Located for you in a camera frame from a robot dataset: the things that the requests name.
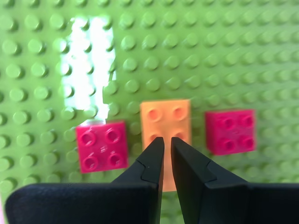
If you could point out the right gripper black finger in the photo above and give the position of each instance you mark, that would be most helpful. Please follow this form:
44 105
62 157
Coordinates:
81 205
233 205

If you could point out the yellow oblong toy brick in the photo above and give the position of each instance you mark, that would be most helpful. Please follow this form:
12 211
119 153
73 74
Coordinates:
163 116

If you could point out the red square toy brick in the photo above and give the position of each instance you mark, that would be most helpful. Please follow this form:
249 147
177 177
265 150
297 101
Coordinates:
102 147
233 133

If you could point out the green studded baseplate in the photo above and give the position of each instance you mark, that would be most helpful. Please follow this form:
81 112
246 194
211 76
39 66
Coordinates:
210 58

